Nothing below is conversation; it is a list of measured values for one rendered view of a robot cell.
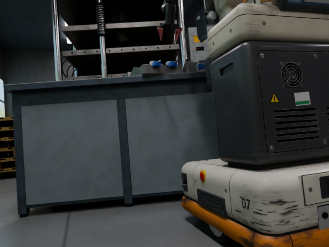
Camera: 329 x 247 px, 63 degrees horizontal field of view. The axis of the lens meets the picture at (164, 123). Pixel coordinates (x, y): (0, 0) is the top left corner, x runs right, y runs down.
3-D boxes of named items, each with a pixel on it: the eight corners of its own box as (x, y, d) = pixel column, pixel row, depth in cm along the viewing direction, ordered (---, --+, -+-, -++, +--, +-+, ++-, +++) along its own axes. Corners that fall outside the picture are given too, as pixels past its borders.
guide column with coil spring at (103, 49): (111, 137, 245) (102, -2, 252) (105, 137, 245) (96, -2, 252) (112, 137, 251) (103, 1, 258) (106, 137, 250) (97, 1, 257)
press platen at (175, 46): (179, 49, 259) (178, 43, 259) (62, 56, 252) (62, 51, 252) (172, 68, 332) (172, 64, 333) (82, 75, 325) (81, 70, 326)
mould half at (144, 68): (182, 73, 171) (181, 56, 172) (143, 73, 162) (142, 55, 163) (157, 89, 218) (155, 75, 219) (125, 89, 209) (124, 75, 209)
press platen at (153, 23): (176, 24, 263) (176, 19, 263) (61, 31, 256) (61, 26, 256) (171, 48, 333) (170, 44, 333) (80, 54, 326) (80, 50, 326)
